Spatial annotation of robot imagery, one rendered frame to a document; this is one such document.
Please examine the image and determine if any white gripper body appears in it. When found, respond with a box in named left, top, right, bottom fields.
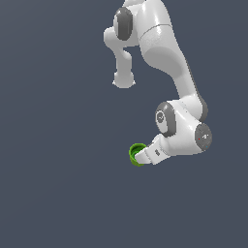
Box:
left=134, top=134, right=171, bottom=167

